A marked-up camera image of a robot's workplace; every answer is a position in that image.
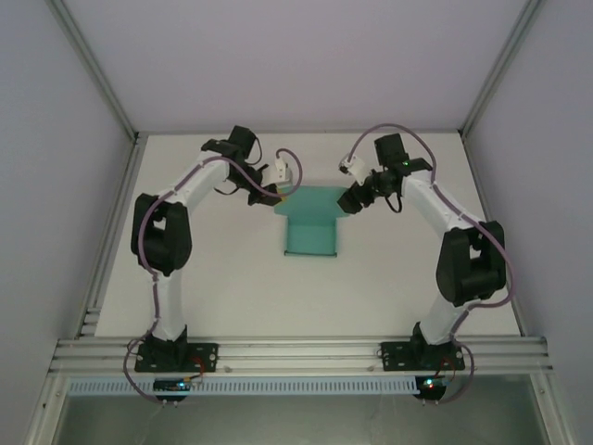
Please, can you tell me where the teal cloth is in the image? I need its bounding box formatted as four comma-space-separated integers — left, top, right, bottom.
272, 184, 351, 259

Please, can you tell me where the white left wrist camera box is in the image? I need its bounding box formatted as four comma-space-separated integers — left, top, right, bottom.
265, 159, 295, 189

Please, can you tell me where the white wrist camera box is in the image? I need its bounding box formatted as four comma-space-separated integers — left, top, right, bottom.
338, 154, 368, 180
265, 159, 295, 189

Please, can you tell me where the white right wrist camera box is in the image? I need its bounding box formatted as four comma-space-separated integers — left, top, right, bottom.
338, 154, 368, 180

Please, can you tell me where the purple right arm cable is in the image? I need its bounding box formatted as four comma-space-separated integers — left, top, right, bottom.
340, 121, 513, 406

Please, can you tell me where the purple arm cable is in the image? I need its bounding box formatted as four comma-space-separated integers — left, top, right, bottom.
340, 121, 513, 406
121, 147, 305, 407

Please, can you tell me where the aluminium mounting rail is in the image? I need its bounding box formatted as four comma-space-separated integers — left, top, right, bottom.
47, 335, 555, 375

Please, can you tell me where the aluminium side rail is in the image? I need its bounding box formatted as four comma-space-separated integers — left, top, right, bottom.
72, 133, 150, 340

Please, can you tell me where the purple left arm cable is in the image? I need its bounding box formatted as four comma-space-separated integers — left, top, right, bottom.
121, 147, 305, 407

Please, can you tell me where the aluminium frame post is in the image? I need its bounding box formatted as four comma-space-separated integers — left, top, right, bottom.
460, 0, 544, 136
47, 0, 141, 141

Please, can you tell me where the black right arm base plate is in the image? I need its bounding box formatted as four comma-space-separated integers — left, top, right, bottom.
380, 339, 466, 373

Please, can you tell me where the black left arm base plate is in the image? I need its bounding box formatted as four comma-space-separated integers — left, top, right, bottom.
133, 341, 220, 374

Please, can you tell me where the light blue slotted cable duct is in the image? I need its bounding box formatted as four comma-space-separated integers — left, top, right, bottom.
68, 375, 418, 396

